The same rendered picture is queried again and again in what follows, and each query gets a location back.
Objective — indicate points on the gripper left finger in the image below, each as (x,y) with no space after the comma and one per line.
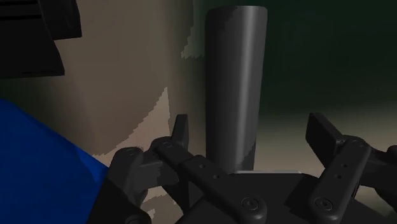
(214,178)

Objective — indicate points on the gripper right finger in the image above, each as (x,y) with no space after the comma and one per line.
(339,173)

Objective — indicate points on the dark grey cylinder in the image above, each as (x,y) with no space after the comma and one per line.
(234,93)

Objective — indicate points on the blue block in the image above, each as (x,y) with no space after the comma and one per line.
(40,167)

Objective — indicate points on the black angular object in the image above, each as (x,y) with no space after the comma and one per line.
(24,37)

